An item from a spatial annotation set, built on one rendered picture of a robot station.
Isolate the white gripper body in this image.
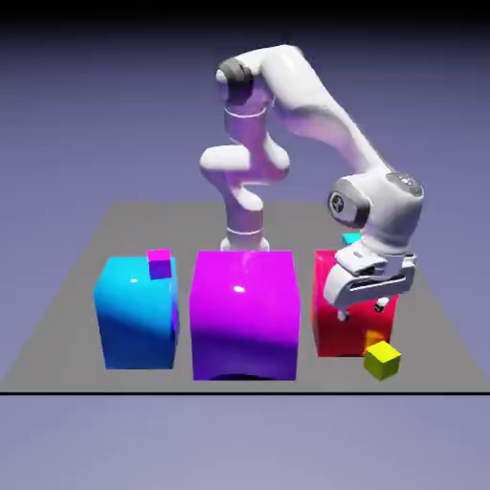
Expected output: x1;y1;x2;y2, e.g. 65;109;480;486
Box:
323;262;417;310

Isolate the small yellow cube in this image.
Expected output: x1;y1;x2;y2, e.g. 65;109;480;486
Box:
363;341;402;382

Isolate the small magenta cube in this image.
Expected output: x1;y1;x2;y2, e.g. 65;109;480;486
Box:
146;248;172;280

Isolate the large red box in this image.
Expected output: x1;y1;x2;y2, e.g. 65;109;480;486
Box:
312;249;399;358

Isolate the large magenta box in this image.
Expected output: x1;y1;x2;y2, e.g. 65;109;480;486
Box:
189;250;301;382

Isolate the large cyan box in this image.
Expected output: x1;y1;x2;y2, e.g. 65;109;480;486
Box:
93;256;180;371

